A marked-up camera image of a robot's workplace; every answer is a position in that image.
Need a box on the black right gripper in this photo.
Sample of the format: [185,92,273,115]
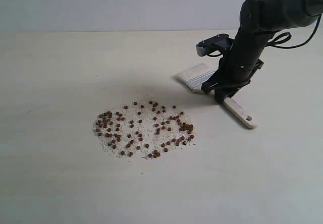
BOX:
[201,28,273,104]

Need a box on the wooden paint brush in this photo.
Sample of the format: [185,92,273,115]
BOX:
[174,63,257,129]

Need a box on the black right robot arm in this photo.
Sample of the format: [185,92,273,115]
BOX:
[196,0,322,103]

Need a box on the pile of pellets and grains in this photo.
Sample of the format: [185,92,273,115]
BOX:
[92,96,197,159]

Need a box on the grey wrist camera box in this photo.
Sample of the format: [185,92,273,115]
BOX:
[195,33,234,57]

